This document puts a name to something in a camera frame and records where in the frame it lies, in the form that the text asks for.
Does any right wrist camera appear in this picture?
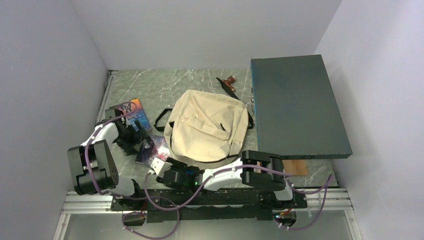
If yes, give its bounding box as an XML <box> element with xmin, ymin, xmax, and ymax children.
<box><xmin>150</xmin><ymin>157</ymin><xmax>172</xmax><ymax>178</ymax></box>

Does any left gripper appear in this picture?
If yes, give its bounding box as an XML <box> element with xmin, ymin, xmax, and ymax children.
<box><xmin>115</xmin><ymin>119</ymin><xmax>152</xmax><ymax>156</ymax></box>

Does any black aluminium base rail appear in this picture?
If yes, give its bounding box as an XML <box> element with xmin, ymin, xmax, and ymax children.
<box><xmin>61</xmin><ymin>188</ymin><xmax>353</xmax><ymax>223</ymax></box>

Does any blue Jane Eyre book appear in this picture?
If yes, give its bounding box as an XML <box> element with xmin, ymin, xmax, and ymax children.
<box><xmin>109</xmin><ymin>98</ymin><xmax>152</xmax><ymax>133</ymax></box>

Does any dark network switch box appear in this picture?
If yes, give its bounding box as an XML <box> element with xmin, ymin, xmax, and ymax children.
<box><xmin>250</xmin><ymin>54</ymin><xmax>353</xmax><ymax>160</ymax></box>

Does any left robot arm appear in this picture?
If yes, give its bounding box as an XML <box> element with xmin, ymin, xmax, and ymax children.
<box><xmin>67</xmin><ymin>109</ymin><xmax>153</xmax><ymax>210</ymax></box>

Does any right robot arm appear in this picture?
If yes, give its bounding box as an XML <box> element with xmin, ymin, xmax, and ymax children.
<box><xmin>150</xmin><ymin>150</ymin><xmax>295</xmax><ymax>208</ymax></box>

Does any dark glossy paperback book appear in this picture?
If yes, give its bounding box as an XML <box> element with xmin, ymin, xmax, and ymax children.
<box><xmin>135</xmin><ymin>134</ymin><xmax>171</xmax><ymax>166</ymax></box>

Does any beige canvas backpack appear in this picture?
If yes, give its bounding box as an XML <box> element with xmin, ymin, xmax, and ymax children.
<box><xmin>154</xmin><ymin>76</ymin><xmax>254</xmax><ymax>170</ymax></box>

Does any wooden board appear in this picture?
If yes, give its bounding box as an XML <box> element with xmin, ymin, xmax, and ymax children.
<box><xmin>256</xmin><ymin>158</ymin><xmax>309</xmax><ymax>176</ymax></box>

